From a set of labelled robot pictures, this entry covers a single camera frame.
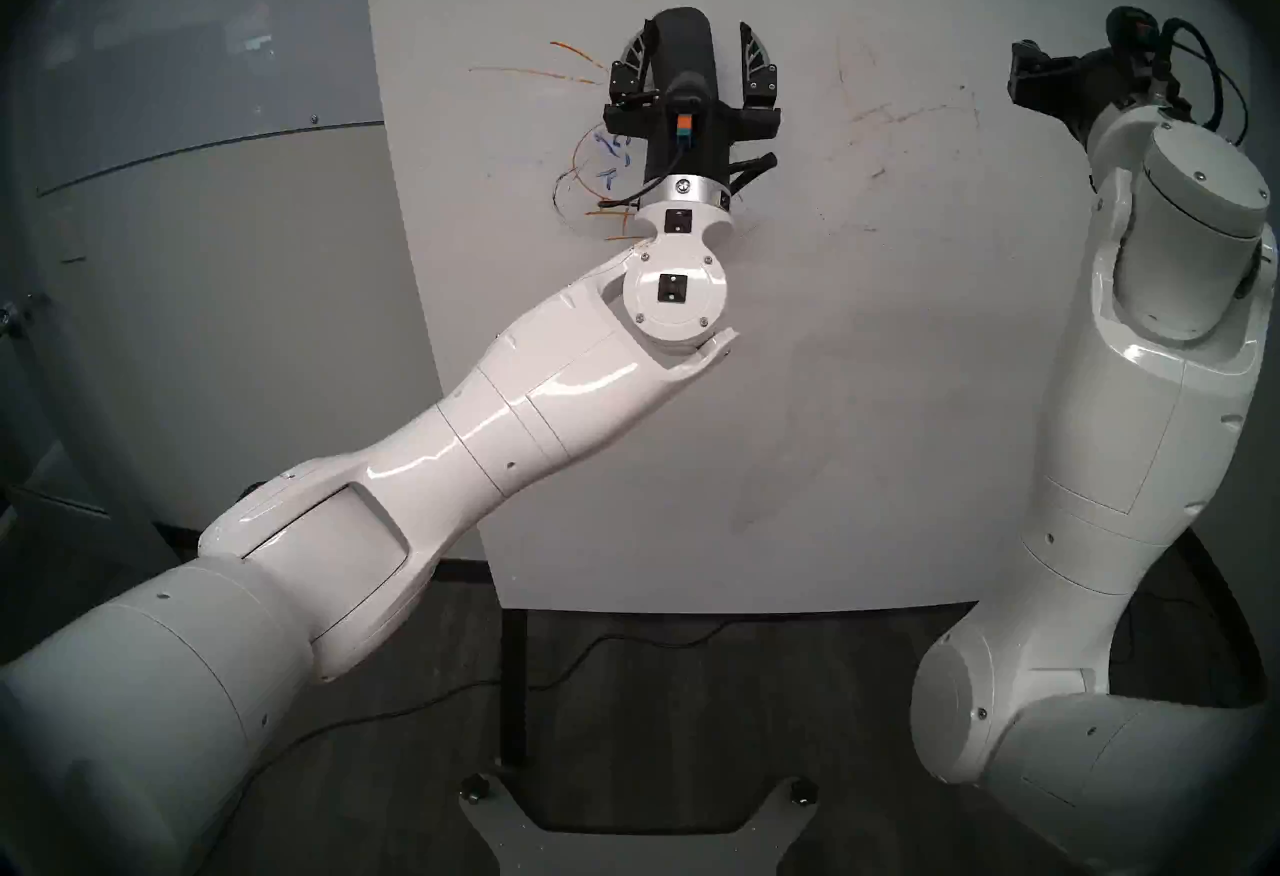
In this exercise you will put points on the glass wall board with writing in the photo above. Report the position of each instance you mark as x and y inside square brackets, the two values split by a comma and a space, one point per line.
[200, 54]

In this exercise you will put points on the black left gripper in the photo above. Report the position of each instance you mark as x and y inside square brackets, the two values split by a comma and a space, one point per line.
[700, 149]

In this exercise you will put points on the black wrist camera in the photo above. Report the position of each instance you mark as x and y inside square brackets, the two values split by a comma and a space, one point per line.
[1132, 39]
[685, 124]

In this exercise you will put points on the black base plate knob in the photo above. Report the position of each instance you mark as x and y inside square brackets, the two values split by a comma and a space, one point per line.
[475, 790]
[803, 791]

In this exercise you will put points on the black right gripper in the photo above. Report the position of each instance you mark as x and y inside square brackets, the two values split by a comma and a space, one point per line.
[1095, 89]

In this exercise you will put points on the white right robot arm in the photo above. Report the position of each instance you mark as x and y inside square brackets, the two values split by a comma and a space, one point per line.
[1120, 484]

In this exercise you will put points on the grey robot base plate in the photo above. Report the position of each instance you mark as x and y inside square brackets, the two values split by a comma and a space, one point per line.
[640, 856]

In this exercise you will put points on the large white whiteboard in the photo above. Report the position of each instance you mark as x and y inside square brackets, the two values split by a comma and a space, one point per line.
[900, 384]

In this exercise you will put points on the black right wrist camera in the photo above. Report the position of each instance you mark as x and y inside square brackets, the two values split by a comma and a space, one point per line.
[1132, 39]

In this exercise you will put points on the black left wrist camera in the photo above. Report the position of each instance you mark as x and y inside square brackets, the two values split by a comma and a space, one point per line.
[685, 124]

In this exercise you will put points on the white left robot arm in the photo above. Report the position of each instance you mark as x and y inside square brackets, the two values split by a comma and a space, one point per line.
[400, 484]

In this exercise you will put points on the black whiteboard stand post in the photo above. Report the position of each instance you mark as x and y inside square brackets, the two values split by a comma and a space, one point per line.
[514, 694]

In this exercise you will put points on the dark grey whiteboard eraser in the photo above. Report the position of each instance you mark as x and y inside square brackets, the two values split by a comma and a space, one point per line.
[685, 49]

